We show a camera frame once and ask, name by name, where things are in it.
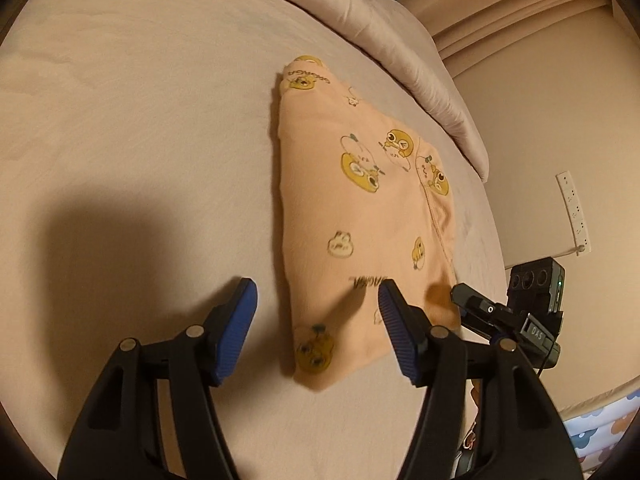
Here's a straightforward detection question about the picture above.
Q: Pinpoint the beige curtain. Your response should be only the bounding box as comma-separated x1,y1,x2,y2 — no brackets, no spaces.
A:
397,0,621,61

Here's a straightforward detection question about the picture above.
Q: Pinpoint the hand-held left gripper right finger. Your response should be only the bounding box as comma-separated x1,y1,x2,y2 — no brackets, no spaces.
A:
377,279,583,480

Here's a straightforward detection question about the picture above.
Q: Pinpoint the cloud print play mat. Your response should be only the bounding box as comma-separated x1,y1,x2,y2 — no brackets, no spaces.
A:
562,390,640,473

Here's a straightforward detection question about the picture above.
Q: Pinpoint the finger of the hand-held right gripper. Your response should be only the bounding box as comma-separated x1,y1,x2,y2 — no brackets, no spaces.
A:
450,283,524,347

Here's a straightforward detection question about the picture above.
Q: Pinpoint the folded pale duvet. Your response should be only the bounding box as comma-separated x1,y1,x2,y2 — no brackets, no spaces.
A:
240,0,490,183

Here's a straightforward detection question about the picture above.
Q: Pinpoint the white power strip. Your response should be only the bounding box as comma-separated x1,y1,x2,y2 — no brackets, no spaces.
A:
556,171,592,256

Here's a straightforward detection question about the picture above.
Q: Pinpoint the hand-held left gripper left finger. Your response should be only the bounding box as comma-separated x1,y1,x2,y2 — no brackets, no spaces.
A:
57,277,259,480

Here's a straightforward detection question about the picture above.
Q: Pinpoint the orange cartoon print garment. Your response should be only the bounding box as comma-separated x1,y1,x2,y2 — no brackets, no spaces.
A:
272,55,462,392

